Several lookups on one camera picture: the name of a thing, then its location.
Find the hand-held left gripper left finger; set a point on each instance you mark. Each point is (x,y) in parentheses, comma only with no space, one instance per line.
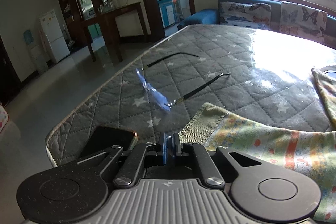
(163,150)

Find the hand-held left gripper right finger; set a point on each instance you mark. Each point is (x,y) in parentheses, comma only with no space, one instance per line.
(176,150)

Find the green floral garment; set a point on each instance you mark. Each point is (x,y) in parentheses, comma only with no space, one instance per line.
(262,140)

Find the black smartphone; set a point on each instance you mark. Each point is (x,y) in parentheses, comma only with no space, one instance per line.
(110,136)

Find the black-framed eyeglasses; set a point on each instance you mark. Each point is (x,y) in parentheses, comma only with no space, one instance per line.
(155,95)

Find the blue sofa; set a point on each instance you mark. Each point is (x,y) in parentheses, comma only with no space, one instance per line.
(199,18)

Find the blue cabinet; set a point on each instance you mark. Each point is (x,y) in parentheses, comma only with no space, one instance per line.
(165,8)

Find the dark wooden side table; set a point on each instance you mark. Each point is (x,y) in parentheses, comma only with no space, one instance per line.
(105,18)

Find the folded butterfly print cushion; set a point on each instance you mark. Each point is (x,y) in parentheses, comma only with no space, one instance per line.
(244,14)

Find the white refrigerator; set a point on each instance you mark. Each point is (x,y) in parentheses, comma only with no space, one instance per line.
(53,37)

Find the white water dispenser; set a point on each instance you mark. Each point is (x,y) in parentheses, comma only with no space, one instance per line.
(36,56)

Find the pink spotted object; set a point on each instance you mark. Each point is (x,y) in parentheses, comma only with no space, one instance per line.
(3,119)

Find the round black induction cooktop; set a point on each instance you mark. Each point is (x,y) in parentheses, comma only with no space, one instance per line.
(330,73)

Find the tall butterfly print cushion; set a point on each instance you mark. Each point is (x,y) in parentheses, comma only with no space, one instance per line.
(302,19)

